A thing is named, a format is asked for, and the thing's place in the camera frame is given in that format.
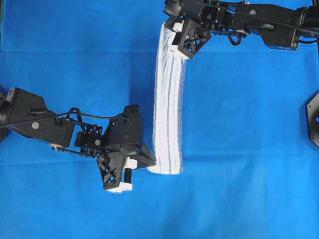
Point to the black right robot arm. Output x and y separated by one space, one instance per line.
279 27

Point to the white blue-striped towel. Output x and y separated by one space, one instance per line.
167 120

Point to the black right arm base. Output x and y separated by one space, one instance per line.
313 119

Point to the blue table cloth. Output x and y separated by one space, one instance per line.
249 168

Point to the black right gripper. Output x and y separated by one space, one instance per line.
189 20

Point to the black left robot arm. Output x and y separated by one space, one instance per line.
27 114

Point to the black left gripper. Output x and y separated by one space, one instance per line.
124 151

